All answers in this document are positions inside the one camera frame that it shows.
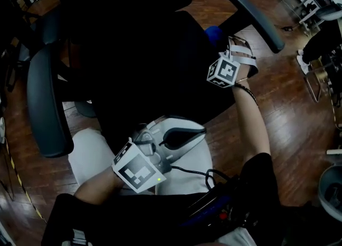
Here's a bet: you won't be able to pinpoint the person's left forearm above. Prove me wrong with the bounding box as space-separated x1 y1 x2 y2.
74 166 126 206

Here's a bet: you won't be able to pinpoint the grey round bin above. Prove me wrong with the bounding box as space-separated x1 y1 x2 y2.
317 164 342 217

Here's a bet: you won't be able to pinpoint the grey shoulder strap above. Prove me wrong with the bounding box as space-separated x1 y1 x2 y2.
61 228 93 246

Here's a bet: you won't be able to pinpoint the black folding chair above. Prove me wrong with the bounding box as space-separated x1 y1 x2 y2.
26 10 64 51

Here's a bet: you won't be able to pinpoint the grey chair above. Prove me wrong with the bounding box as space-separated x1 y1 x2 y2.
315 4 342 22

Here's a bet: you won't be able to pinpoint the person's right hand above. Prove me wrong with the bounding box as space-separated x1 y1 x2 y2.
232 38 252 52

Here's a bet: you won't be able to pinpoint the black mesh office chair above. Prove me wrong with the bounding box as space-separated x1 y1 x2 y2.
26 0 286 159

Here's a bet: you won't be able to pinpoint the person's right forearm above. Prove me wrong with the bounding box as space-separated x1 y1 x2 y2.
231 65 271 163

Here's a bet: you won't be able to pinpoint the black cord bracelet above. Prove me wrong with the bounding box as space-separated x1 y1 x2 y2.
234 78 259 106

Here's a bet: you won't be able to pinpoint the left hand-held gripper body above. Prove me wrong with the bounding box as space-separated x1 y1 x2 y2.
111 123 172 194

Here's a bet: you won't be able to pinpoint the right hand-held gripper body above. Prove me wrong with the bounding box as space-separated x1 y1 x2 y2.
207 36 259 89

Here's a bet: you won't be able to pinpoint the person's white trousers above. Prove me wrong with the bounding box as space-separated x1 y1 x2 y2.
68 116 214 196

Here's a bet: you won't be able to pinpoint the yellow black floor tape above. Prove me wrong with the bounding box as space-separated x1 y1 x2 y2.
4 143 46 223

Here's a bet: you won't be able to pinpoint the black chest device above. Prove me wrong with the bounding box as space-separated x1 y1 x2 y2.
181 178 259 231

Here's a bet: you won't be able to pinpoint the person's black shirt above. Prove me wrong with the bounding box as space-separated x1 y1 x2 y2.
41 153 284 246

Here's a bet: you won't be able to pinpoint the copper stool frame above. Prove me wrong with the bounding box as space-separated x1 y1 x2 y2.
304 62 336 104

